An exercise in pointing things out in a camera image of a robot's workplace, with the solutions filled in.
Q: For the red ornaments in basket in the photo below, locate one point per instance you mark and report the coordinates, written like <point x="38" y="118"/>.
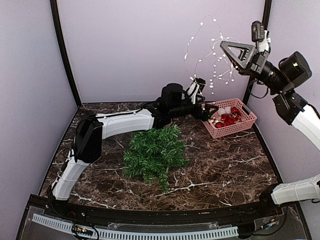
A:
<point x="228" y="119"/>

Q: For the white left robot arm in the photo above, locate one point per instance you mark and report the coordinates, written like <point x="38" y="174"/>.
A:
<point x="93" y="128"/>

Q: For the pink plastic basket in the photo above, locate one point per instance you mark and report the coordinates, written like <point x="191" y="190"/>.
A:
<point x="248" y="119"/>

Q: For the small green christmas tree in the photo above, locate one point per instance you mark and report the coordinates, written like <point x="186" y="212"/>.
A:
<point x="152" y="153"/>

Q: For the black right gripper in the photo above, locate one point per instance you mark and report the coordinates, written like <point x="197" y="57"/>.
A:
<point x="249" y="55"/>

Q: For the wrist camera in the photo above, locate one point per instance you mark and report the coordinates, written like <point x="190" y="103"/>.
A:
<point x="195" y="91"/>
<point x="260" y="37"/>

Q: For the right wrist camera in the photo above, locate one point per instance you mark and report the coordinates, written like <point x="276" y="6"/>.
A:
<point x="260" y="37"/>

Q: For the white perforated cable tray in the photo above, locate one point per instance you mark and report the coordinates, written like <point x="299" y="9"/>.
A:
<point x="93" y="233"/>

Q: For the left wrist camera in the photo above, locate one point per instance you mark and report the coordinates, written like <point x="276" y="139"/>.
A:
<point x="195" y="91"/>

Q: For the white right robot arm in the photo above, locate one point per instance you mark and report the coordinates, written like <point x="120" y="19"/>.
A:
<point x="301" y="115"/>

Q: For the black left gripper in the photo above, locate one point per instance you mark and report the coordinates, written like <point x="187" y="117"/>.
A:
<point x="205" y="116"/>

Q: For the white ball ornament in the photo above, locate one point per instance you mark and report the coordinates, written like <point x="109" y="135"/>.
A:
<point x="224" y="110"/>

